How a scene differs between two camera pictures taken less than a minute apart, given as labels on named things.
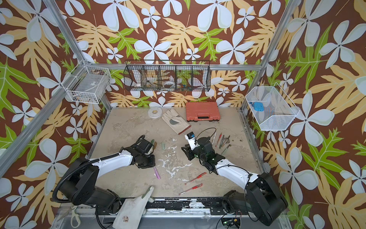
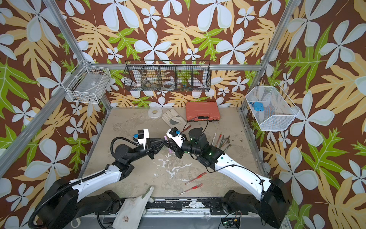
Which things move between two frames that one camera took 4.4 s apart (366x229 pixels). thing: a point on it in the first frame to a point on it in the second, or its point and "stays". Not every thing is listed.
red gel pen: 193,188 stays
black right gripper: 188,154 to 177,150
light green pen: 225,150 stays
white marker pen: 214,138 stays
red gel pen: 218,140 stays
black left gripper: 152,164 to 149,148
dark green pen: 220,144 stays
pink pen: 157,174 to 170,151
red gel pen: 198,177 stays
